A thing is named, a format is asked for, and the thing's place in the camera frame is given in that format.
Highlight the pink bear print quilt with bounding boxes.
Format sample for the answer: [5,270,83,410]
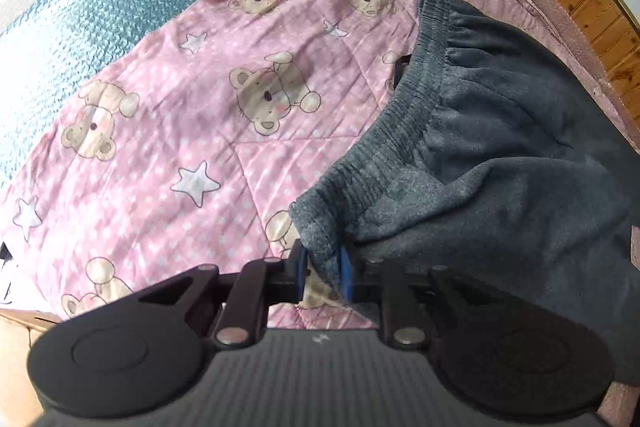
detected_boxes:
[1,0,639,329]

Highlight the dark grey sweatpants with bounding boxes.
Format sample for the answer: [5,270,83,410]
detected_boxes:
[290,0,639,386]

